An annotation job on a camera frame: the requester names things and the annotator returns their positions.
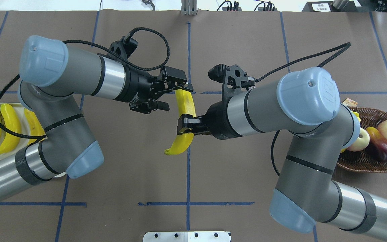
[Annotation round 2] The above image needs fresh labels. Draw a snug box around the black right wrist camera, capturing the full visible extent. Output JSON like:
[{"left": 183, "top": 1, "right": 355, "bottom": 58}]
[{"left": 208, "top": 64, "right": 228, "bottom": 84}]

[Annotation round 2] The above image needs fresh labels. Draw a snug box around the aluminium frame post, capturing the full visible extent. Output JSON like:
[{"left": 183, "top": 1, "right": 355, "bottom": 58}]
[{"left": 181, "top": 0, "right": 198, "bottom": 16}]

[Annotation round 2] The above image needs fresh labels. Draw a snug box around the red yellow apple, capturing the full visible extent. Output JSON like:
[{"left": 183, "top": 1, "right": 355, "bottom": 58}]
[{"left": 365, "top": 127, "right": 387, "bottom": 163}]

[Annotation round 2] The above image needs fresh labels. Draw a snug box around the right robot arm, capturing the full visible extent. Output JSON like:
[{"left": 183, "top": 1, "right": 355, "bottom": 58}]
[{"left": 177, "top": 64, "right": 387, "bottom": 241}]

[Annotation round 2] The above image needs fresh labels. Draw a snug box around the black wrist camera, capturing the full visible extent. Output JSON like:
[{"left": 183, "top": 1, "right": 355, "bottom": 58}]
[
  {"left": 109, "top": 36, "right": 138, "bottom": 60},
  {"left": 208, "top": 64, "right": 228, "bottom": 84}
]

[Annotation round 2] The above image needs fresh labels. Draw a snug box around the white camera pillar with base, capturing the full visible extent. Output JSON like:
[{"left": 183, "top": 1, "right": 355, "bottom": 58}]
[{"left": 143, "top": 231, "right": 232, "bottom": 242}]

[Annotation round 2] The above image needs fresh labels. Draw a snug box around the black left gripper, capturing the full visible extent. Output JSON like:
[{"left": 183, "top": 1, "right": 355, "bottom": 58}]
[{"left": 114, "top": 66, "right": 194, "bottom": 114}]

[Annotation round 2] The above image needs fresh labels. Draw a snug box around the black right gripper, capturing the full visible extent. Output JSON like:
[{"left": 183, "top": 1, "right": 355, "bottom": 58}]
[{"left": 177, "top": 101, "right": 243, "bottom": 140}]

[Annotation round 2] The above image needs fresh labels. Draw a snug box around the white bear tray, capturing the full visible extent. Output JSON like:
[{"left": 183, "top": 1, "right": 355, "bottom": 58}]
[{"left": 0, "top": 103, "right": 45, "bottom": 160}]

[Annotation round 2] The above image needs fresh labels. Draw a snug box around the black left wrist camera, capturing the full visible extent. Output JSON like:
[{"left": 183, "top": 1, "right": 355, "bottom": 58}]
[{"left": 109, "top": 36, "right": 138, "bottom": 60}]

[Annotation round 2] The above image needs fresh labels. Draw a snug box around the brown wicker basket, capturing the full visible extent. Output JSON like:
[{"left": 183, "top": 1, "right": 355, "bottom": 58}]
[{"left": 337, "top": 107, "right": 387, "bottom": 173}]

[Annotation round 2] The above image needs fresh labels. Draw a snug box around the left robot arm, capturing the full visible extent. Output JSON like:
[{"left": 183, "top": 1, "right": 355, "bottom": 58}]
[{"left": 0, "top": 35, "right": 192, "bottom": 202}]

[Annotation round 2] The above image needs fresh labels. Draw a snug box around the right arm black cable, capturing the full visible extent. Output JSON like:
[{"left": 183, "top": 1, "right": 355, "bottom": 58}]
[{"left": 256, "top": 42, "right": 352, "bottom": 176}]

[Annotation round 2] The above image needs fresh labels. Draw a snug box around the paper basket tag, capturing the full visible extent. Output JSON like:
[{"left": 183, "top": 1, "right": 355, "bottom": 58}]
[{"left": 342, "top": 98, "right": 358, "bottom": 108}]

